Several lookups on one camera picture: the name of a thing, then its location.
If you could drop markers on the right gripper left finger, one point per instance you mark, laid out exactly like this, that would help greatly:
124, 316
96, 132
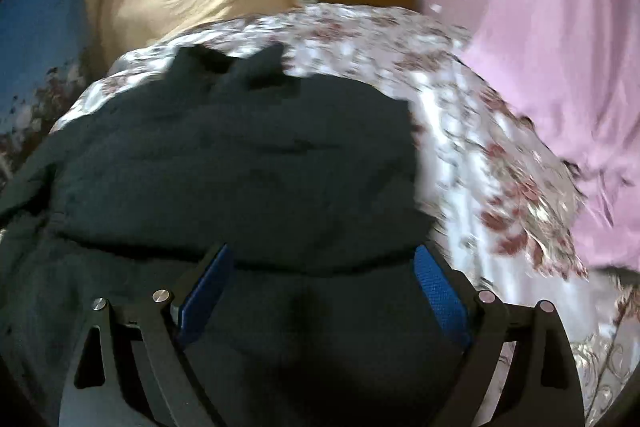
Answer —
130, 367

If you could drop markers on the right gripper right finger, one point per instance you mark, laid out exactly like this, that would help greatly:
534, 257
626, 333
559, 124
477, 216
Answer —
542, 386

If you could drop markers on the black padded jacket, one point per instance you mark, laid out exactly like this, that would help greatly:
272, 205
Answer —
309, 182

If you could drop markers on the floral satin bedspread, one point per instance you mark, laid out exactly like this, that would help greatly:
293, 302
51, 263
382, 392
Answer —
503, 202

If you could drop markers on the blue fabric wardrobe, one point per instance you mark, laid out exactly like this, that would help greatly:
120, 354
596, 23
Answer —
46, 63

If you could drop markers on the pink curtain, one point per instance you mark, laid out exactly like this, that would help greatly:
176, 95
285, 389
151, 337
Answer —
572, 67

